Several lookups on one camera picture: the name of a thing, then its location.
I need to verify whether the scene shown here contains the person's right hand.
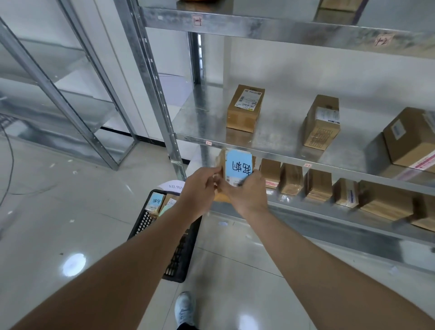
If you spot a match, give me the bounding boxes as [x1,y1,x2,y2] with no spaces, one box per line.
[215,169,270,219]

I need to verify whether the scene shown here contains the person's left hand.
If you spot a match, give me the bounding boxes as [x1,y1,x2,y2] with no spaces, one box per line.
[176,166,224,222]

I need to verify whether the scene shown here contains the blue-labelled small cardboard box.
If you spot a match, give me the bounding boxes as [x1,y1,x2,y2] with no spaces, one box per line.
[214,148,254,203]

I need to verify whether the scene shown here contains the person's left forearm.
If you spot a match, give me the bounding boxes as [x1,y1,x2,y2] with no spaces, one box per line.
[10,201,205,330]

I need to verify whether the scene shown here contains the person's right forearm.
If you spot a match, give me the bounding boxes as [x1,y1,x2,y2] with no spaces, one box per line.
[238,203,435,330]

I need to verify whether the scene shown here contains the white paper sheet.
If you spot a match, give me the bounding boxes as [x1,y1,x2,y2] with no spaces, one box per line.
[158,180,186,194]

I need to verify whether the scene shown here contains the green-labelled parcel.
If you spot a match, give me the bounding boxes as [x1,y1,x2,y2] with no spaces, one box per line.
[158,194,179,217]

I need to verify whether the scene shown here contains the blue-labelled parcel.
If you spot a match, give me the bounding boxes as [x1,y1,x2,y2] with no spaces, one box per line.
[145,192,166,217]

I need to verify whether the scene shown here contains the cardboard box with white label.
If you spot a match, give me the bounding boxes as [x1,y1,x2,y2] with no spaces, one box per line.
[226,84,266,133]

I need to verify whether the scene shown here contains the black plastic crate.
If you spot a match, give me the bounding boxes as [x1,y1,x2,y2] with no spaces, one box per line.
[127,189,203,284]

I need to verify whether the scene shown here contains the large metal shelving rack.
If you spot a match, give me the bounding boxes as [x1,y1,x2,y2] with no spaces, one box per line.
[114,0,435,272]

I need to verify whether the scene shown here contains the upright cardboard box taped label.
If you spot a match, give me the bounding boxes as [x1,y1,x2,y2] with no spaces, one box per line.
[303,95,341,151]

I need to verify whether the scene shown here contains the person's white shoe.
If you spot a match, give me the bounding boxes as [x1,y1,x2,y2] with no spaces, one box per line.
[174,291,197,328]

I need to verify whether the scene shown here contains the row of cardboard parcels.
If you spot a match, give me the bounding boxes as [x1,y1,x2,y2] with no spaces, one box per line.
[252,156,435,233]

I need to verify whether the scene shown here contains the empty metal shelving rack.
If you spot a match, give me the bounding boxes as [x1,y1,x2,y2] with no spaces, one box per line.
[0,0,140,171]

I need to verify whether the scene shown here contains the large cardboard box red-striped tape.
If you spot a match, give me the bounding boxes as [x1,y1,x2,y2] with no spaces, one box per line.
[383,107,435,174]

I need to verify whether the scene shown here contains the black floor cable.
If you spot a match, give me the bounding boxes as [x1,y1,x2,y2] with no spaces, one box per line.
[0,115,58,209]

